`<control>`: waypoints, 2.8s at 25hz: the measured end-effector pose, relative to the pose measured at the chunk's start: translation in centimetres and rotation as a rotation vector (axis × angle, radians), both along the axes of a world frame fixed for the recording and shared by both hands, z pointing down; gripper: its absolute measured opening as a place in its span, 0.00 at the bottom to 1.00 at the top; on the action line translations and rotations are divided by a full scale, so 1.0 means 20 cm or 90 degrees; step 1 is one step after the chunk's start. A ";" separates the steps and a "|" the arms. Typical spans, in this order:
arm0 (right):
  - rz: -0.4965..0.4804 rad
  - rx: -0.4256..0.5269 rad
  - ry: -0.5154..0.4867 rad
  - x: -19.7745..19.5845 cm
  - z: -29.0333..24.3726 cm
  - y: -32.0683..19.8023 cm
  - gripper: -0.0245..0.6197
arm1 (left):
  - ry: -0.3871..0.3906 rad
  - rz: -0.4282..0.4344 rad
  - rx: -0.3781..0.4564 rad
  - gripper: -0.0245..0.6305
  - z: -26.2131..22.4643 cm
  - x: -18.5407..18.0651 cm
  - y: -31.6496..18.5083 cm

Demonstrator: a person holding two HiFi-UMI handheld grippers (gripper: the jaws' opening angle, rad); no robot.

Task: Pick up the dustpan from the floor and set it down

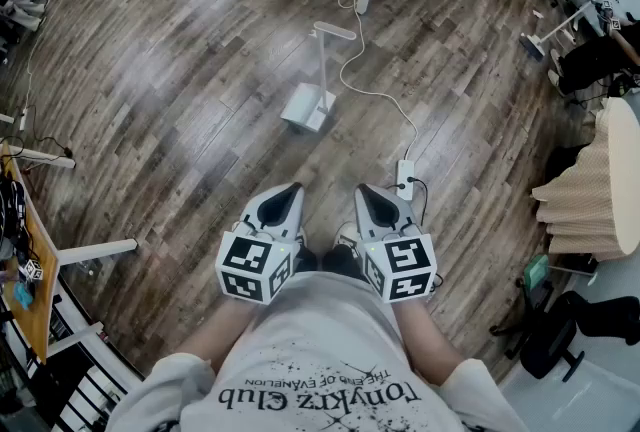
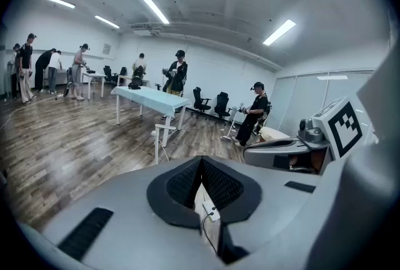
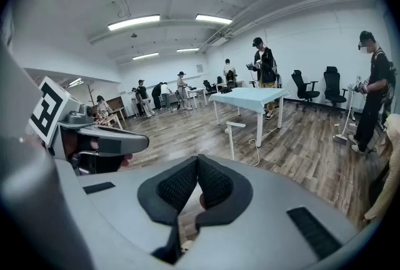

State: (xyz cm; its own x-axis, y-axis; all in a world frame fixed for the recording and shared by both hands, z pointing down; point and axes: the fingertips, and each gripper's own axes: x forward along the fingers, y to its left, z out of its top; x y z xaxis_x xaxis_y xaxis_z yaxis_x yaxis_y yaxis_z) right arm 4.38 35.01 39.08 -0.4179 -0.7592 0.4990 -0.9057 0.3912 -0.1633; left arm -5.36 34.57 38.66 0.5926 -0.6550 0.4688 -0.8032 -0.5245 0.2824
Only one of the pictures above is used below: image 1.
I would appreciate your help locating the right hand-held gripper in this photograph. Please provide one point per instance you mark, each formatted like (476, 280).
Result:
(405, 265)

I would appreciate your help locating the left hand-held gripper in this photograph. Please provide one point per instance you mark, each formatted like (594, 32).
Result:
(245, 265)

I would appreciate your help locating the person's left forearm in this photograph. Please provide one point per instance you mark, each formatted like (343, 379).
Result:
(220, 330)

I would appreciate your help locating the person's right forearm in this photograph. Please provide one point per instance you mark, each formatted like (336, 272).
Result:
(425, 340)

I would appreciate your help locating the person's right white shoe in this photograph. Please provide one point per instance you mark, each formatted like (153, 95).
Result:
(346, 235)

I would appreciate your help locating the person's black trousers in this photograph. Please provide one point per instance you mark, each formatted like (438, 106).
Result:
(340, 262)

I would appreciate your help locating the person's white printed shirt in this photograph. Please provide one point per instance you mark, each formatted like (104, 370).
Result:
(320, 335)

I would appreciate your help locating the green box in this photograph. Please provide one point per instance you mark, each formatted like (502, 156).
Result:
(536, 270)

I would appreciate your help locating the black office chair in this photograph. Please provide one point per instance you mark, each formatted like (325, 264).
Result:
(550, 345)

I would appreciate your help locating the white table leg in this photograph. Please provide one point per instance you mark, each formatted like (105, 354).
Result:
(45, 161)

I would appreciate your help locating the small black-white patterned block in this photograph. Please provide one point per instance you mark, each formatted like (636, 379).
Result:
(34, 270)

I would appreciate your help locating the round cream table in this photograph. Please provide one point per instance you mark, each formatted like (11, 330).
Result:
(627, 160)

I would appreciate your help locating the crumpled white paper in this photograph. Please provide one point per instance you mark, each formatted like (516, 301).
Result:
(538, 14)

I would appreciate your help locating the wooden desk with white legs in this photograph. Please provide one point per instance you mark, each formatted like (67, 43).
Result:
(40, 320)

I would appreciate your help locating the small blue item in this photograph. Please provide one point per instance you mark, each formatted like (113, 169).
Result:
(24, 296)

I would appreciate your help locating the small white power strip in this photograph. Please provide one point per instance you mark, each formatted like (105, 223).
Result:
(23, 119)

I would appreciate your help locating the black and white metal rack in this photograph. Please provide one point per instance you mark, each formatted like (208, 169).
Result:
(45, 400)

